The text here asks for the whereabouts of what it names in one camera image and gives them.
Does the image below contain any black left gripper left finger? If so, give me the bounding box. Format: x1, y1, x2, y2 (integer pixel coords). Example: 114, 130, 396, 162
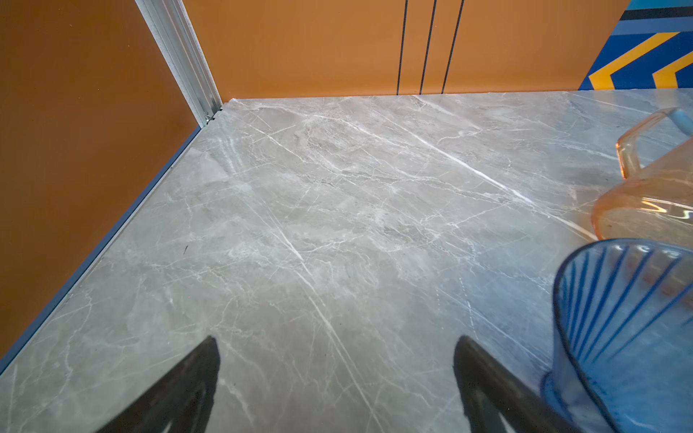
99, 336, 220, 432

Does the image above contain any orange glass carafe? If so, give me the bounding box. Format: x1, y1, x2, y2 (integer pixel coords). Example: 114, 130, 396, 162
591, 108, 692, 249

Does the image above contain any left aluminium corner post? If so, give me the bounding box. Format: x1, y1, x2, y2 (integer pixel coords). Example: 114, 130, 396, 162
135, 0, 223, 128

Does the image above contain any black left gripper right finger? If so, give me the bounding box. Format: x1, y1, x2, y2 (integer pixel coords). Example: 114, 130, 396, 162
453, 336, 579, 432

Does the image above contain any blue ribbed plastic dripper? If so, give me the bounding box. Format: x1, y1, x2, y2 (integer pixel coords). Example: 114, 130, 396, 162
541, 238, 692, 432

